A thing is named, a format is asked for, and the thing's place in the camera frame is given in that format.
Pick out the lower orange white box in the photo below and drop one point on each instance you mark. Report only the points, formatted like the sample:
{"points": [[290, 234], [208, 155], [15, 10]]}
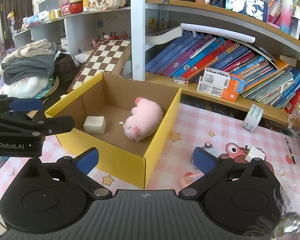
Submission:
{"points": [[218, 92]]}

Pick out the wooden chessboard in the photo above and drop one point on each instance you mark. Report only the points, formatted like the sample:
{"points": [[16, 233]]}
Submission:
{"points": [[109, 57]]}

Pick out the small red white box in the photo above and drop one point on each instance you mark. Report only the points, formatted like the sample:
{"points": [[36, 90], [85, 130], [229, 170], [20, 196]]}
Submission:
{"points": [[180, 81]]}

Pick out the black pen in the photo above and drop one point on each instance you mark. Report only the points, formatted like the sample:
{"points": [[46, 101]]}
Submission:
{"points": [[290, 151]]}

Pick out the white open book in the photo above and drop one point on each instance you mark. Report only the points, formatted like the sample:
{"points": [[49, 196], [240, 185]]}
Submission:
{"points": [[164, 36]]}

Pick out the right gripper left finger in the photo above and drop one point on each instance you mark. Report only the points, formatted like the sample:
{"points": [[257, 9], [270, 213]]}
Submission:
{"points": [[76, 171]]}

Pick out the pink plush pig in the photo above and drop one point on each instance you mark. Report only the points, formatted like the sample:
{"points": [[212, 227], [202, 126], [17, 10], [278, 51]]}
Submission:
{"points": [[145, 119]]}

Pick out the red round doll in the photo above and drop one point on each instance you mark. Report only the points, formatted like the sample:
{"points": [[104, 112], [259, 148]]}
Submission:
{"points": [[76, 6]]}

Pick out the grey folded cloth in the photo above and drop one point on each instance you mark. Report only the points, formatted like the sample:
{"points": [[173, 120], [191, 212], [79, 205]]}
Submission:
{"points": [[37, 66]]}

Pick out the white power adapter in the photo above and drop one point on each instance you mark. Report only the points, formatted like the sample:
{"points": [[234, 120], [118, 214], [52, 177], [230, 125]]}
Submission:
{"points": [[255, 153]]}

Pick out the orange white box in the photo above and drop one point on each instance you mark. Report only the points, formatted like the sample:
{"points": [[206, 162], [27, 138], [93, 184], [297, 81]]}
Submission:
{"points": [[218, 92], [223, 79]]}

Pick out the yellow cardboard box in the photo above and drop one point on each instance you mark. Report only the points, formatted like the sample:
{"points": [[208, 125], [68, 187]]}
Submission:
{"points": [[114, 97]]}

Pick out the pink cartoon desk mat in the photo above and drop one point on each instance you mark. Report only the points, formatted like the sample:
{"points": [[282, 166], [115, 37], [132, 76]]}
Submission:
{"points": [[193, 128]]}

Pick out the framed anime picture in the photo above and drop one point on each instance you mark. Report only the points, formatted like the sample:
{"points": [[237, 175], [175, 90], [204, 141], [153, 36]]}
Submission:
{"points": [[256, 9]]}

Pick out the white foam cube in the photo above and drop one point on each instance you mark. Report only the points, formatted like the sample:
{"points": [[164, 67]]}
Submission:
{"points": [[95, 125]]}

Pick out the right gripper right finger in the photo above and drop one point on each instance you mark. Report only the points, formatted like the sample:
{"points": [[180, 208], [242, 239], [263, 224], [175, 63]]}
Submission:
{"points": [[214, 169]]}

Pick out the clear tape roll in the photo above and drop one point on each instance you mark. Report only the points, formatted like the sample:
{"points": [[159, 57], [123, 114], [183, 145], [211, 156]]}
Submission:
{"points": [[253, 117]]}

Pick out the upper orange white box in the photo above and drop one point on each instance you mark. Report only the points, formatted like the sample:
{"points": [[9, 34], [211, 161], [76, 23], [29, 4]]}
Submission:
{"points": [[223, 79]]}

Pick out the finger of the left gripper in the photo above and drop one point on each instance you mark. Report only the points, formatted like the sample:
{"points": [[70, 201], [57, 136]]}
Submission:
{"points": [[10, 126], [8, 104]]}

